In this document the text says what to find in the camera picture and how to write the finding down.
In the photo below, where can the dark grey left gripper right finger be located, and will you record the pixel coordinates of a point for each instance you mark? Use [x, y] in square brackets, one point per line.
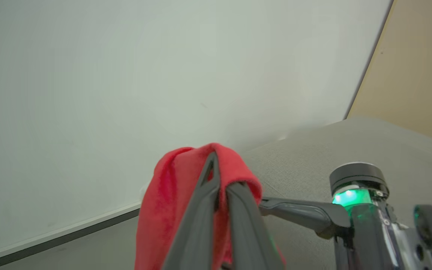
[248, 232]

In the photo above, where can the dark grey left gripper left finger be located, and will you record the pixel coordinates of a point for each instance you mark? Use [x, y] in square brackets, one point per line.
[195, 232]

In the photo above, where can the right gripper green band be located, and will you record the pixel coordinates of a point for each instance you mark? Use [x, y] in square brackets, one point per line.
[373, 232]

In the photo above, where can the red cloth garment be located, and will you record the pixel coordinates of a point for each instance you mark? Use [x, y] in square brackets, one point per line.
[163, 202]

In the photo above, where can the dark grey baseboard strip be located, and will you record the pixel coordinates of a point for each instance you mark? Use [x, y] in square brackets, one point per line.
[58, 237]

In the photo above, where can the beige wooden panel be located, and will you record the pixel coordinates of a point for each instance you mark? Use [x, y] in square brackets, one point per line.
[414, 67]

